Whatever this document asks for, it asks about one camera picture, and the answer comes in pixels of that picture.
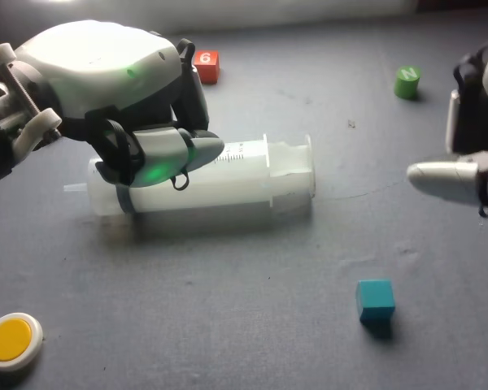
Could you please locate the yellow button with white rim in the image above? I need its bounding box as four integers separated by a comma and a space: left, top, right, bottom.
0, 311, 44, 373

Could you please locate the large clear plastic syringe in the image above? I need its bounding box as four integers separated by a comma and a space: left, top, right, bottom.
63, 133, 318, 217

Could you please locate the teal cube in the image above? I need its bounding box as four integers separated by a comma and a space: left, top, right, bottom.
355, 278, 396, 326

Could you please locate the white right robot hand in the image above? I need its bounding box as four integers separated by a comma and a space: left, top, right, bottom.
405, 37, 488, 219

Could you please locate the red number cube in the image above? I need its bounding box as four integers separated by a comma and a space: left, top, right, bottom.
194, 50, 220, 85

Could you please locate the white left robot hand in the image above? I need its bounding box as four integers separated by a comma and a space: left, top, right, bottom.
14, 19, 225, 192

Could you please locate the green letter N cylinder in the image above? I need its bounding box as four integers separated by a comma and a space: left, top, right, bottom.
393, 64, 422, 100

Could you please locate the grey table cloth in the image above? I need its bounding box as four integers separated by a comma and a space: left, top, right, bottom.
0, 11, 488, 390

